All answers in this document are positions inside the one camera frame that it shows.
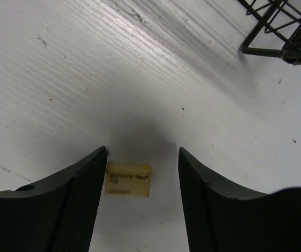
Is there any tan yellow eraser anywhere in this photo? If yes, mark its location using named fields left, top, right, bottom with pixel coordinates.
left=105, top=162, right=152, bottom=197

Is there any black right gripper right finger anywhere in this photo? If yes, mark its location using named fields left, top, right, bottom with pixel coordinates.
left=178, top=148, right=301, bottom=251

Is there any black wire basket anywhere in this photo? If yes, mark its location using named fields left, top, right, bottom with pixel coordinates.
left=239, top=1, right=301, bottom=66

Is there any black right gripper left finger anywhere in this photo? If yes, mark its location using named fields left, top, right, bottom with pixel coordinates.
left=0, top=146, right=107, bottom=251

